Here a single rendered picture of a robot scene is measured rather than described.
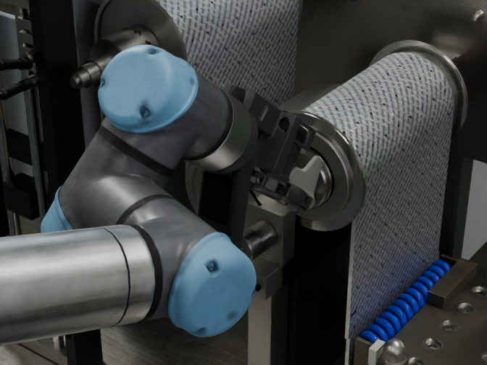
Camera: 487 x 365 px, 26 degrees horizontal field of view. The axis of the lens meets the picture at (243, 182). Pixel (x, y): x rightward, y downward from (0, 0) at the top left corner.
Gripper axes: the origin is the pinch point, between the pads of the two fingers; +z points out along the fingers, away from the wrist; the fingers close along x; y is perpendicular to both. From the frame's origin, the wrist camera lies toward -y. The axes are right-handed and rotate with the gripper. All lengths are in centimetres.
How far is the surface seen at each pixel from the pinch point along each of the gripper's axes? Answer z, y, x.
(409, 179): 14.8, 8.8, -5.2
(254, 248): -0.2, -6.3, 2.7
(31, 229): 32, -17, 60
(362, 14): 23.1, 29.6, 13.8
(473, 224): 162, 24, 34
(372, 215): 8.6, 2.5, -5.2
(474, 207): 159, 28, 35
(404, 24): 23.0, 29.8, 7.3
